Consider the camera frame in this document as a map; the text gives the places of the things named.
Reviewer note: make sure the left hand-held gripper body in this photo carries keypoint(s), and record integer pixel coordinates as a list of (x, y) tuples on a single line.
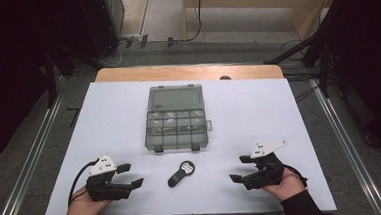
[(104, 190)]

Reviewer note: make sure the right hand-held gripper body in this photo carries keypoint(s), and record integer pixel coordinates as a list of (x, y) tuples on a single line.
[(264, 174)]

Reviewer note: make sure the black bottle opener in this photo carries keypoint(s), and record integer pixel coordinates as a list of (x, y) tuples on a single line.
[(179, 175)]

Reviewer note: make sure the clear grey plastic organizer box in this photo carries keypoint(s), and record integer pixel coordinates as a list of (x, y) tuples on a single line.
[(176, 121)]

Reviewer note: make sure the person's right hand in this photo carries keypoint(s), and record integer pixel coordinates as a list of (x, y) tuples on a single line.
[(287, 185)]

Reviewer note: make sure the person's left hand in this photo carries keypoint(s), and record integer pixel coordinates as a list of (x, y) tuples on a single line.
[(81, 211)]

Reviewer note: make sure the white table board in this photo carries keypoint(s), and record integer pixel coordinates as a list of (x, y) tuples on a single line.
[(246, 117)]

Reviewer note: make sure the small dark round object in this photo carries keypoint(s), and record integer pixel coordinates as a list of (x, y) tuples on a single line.
[(225, 78)]

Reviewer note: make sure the wooden table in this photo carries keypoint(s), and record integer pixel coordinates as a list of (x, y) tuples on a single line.
[(176, 73)]

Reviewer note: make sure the black metal stand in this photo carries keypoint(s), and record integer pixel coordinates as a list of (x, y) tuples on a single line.
[(322, 56)]

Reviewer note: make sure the black cabinet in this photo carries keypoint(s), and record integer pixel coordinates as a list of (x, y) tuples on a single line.
[(101, 22)]

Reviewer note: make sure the aluminium floor rail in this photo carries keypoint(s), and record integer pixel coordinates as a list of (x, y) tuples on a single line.
[(347, 144), (28, 164)]

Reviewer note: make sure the wooden frame furniture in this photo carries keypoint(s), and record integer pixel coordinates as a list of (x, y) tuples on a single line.
[(306, 17)]

